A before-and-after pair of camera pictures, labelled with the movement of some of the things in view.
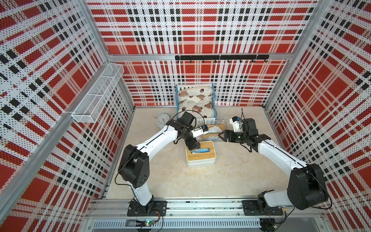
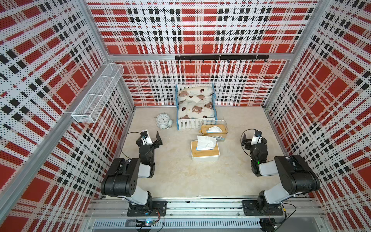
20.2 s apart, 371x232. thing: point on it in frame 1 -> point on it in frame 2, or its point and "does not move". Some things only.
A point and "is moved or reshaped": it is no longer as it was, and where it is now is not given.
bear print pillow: (195, 93) does not move
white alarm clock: (162, 120) does not move
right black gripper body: (237, 137) -> (248, 145)
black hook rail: (222, 57) does not move
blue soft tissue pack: (214, 129) does not move
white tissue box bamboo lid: (206, 160) is moved or reshaped
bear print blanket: (205, 107) does not move
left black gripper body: (188, 138) -> (155, 144)
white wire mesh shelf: (90, 108) does not move
